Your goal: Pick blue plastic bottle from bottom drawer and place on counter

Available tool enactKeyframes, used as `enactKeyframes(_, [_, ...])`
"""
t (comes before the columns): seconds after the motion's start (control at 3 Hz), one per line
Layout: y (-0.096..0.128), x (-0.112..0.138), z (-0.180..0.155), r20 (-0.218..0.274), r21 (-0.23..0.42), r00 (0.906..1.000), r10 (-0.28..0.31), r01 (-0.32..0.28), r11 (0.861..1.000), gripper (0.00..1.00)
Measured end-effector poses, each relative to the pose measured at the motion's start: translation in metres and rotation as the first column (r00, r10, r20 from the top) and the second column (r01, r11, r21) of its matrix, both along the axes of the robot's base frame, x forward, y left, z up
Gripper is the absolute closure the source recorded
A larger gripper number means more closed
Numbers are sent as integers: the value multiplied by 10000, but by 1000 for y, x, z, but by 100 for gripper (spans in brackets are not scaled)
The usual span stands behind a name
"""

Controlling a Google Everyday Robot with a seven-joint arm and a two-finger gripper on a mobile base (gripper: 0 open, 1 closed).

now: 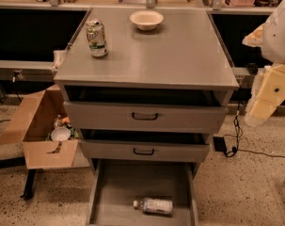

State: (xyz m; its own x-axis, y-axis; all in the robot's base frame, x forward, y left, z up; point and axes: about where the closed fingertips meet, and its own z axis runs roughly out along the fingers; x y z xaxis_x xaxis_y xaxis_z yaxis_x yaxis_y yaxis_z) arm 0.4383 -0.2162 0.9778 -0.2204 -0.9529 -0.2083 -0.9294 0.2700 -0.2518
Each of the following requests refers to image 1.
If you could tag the white bowl in box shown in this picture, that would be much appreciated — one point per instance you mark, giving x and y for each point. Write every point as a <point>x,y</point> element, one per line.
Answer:
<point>61,134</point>

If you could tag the green soda can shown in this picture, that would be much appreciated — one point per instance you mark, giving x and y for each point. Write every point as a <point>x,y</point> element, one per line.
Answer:
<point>96,38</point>

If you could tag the brown cardboard box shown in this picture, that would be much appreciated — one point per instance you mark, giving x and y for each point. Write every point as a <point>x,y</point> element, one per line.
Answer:
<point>31,124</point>

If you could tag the black phone on ledge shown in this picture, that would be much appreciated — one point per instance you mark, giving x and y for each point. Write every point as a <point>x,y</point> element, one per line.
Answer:
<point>252,68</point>

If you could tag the black power adapter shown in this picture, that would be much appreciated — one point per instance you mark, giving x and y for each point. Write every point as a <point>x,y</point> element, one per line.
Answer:
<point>220,144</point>

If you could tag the grey middle drawer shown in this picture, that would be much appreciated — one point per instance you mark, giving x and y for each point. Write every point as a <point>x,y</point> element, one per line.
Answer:
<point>144,151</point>

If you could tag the grey top drawer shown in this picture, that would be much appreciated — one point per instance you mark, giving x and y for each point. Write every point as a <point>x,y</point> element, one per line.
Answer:
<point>137,117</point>

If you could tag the grey bottom drawer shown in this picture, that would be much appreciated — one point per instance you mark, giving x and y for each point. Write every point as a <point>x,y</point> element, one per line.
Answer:
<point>117,184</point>

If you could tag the grey drawer cabinet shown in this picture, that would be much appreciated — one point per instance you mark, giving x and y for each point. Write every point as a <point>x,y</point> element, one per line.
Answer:
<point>180,62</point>

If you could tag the clear blue plastic bottle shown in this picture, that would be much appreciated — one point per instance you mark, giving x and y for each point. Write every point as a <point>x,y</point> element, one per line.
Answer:
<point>154,206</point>

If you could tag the grey drawer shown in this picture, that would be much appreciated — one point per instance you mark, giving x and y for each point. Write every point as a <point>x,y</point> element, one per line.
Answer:
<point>144,151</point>
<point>137,117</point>
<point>117,184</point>

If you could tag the white bowl on counter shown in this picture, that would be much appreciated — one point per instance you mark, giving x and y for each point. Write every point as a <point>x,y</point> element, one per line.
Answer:
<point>146,20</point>

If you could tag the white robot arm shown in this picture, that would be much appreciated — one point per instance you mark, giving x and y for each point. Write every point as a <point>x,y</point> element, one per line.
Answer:
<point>273,45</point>

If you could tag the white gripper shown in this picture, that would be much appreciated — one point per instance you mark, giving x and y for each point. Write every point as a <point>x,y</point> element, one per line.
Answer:
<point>278,38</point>

